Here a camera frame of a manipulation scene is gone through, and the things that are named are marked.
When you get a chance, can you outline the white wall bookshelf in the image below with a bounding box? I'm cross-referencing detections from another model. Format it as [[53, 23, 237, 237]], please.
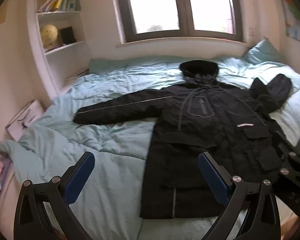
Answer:
[[27, 0, 91, 94]]

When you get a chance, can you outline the wall map poster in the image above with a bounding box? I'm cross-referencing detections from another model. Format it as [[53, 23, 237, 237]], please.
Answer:
[[281, 0, 300, 47]]

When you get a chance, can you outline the brown framed window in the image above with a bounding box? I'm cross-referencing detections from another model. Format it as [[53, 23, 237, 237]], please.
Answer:
[[110, 0, 243, 43]]

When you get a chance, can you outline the white paper bag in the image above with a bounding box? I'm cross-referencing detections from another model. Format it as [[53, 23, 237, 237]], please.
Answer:
[[5, 99, 45, 141]]

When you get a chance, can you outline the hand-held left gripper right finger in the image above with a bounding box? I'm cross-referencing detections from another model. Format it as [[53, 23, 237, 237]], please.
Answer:
[[198, 151, 282, 240]]

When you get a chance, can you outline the light blue duvet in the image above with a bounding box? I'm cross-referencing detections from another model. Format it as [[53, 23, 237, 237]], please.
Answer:
[[0, 55, 300, 240]]

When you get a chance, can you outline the small black box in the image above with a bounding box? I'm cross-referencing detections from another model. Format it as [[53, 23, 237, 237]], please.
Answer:
[[60, 26, 77, 45]]

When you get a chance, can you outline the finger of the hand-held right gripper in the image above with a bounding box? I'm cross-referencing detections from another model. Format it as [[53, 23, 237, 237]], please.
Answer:
[[272, 130, 300, 178]]

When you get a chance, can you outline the light blue pillow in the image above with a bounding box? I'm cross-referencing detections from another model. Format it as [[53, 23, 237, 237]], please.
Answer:
[[242, 39, 282, 65]]

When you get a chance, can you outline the black hooded jacket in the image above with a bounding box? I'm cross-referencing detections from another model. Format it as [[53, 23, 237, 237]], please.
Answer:
[[72, 60, 294, 219]]

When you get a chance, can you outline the yellow globe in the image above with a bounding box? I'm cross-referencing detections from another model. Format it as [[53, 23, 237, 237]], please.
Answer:
[[40, 24, 59, 51]]

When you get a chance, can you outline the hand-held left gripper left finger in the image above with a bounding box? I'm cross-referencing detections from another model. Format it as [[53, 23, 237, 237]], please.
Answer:
[[14, 151, 95, 240]]

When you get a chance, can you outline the pink and blue stack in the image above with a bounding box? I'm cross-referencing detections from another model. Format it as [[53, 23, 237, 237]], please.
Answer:
[[0, 152, 15, 220]]

